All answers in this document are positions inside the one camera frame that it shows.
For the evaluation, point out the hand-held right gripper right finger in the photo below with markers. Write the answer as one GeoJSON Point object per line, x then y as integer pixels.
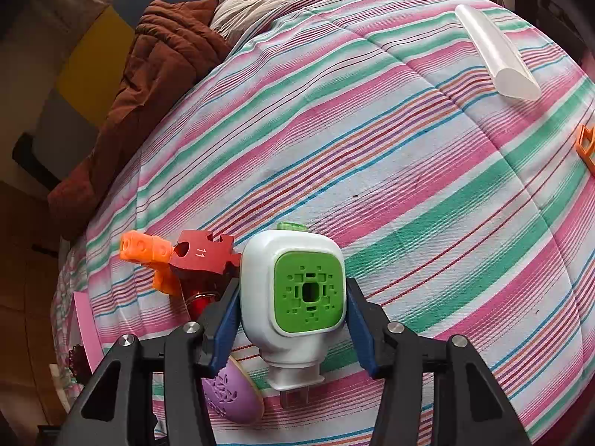
{"type": "Point", "coordinates": [360, 325]}

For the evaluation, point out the beige pillow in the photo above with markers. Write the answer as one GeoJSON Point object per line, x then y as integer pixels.
{"type": "Point", "coordinates": [251, 9]}

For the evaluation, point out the translucent plastic tube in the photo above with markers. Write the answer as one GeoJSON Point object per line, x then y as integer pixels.
{"type": "Point", "coordinates": [492, 51]}

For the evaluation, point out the purple oval case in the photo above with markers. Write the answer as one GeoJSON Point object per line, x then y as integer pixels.
{"type": "Point", "coordinates": [237, 395]}

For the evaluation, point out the black rolled mat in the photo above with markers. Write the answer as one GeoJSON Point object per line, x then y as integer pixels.
{"type": "Point", "coordinates": [32, 158]}

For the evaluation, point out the white green plug-in device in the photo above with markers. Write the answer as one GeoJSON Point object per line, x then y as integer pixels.
{"type": "Point", "coordinates": [265, 288]}

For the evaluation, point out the brown quilt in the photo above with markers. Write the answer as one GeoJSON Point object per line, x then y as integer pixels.
{"type": "Point", "coordinates": [153, 79]}

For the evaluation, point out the red puzzle-shaped block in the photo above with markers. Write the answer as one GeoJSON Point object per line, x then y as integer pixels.
{"type": "Point", "coordinates": [200, 255]}

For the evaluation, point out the orange plastic toy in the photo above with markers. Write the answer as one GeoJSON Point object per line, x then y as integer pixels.
{"type": "Point", "coordinates": [144, 246]}

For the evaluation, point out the orange plastic frame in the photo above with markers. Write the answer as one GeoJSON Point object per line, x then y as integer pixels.
{"type": "Point", "coordinates": [581, 148]}

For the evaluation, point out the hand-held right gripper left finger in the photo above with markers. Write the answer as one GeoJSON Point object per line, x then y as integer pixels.
{"type": "Point", "coordinates": [223, 330]}

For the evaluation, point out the grey yellow blue headboard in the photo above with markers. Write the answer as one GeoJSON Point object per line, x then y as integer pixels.
{"type": "Point", "coordinates": [93, 55]}

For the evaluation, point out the shallow pink box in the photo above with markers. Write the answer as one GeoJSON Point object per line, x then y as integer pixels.
{"type": "Point", "coordinates": [86, 325]}

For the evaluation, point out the wooden wardrobe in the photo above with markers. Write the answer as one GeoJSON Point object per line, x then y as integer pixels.
{"type": "Point", "coordinates": [23, 288]}

